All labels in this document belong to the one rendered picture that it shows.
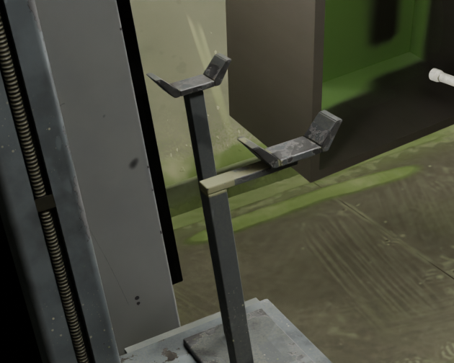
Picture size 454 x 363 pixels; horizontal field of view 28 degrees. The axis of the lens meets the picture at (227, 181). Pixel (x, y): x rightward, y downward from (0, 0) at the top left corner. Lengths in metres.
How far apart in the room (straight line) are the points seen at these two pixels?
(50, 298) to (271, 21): 1.33
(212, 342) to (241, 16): 1.21
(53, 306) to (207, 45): 2.28
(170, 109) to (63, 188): 2.18
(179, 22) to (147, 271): 1.71
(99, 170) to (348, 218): 1.57
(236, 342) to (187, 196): 2.12
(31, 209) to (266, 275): 1.85
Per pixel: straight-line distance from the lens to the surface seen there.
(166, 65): 2.93
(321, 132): 0.71
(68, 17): 1.21
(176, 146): 2.86
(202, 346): 1.01
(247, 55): 2.13
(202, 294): 2.49
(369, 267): 2.52
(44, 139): 0.70
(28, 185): 0.71
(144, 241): 1.35
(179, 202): 2.85
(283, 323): 1.04
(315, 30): 1.87
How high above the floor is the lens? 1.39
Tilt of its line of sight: 26 degrees down
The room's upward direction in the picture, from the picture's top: 9 degrees counter-clockwise
